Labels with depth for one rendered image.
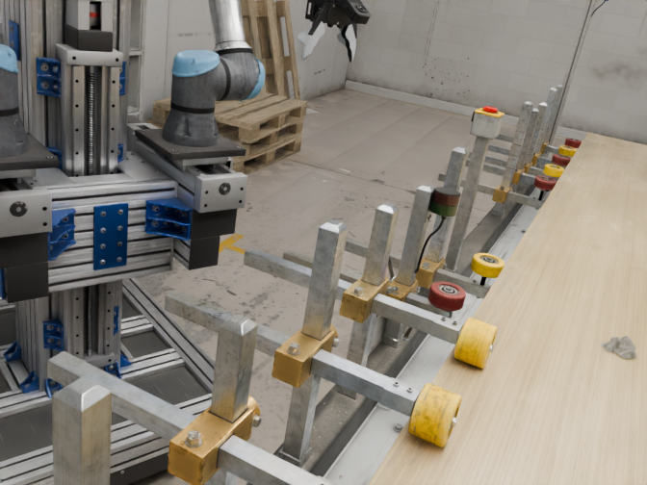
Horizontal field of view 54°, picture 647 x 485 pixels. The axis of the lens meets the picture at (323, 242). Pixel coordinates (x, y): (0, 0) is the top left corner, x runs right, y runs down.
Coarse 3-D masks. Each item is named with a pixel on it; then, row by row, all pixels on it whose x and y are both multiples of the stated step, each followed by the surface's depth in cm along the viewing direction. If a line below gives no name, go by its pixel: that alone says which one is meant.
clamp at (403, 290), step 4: (416, 280) 153; (392, 284) 147; (396, 284) 148; (400, 284) 148; (412, 284) 149; (416, 284) 150; (400, 288) 146; (404, 288) 147; (408, 288) 147; (412, 288) 148; (416, 288) 152; (400, 292) 144; (404, 292) 145; (408, 292) 145; (412, 292) 149; (416, 292) 152; (392, 296) 142; (396, 296) 142; (400, 296) 142; (404, 296) 143; (400, 300) 142; (404, 300) 145
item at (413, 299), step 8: (288, 256) 156; (296, 256) 156; (304, 256) 157; (304, 264) 155; (312, 264) 154; (344, 272) 151; (352, 272) 152; (344, 280) 151; (352, 280) 150; (408, 296) 145; (416, 296) 146; (416, 304) 144; (424, 304) 143; (432, 312) 143; (440, 312) 142; (448, 312) 141
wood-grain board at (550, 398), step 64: (576, 192) 236; (640, 192) 251; (512, 256) 167; (576, 256) 174; (640, 256) 182; (512, 320) 133; (576, 320) 138; (640, 320) 143; (448, 384) 108; (512, 384) 111; (576, 384) 114; (640, 384) 118; (448, 448) 93; (512, 448) 95; (576, 448) 97; (640, 448) 100
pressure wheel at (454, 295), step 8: (432, 288) 140; (440, 288) 142; (448, 288) 141; (456, 288) 142; (432, 296) 140; (440, 296) 138; (448, 296) 138; (456, 296) 138; (464, 296) 139; (432, 304) 140; (440, 304) 139; (448, 304) 138; (456, 304) 139
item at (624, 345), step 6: (606, 342) 130; (612, 342) 128; (618, 342) 128; (624, 342) 128; (630, 342) 129; (606, 348) 127; (612, 348) 127; (618, 348) 128; (624, 348) 128; (630, 348) 126; (624, 354) 126; (630, 354) 126; (636, 354) 128
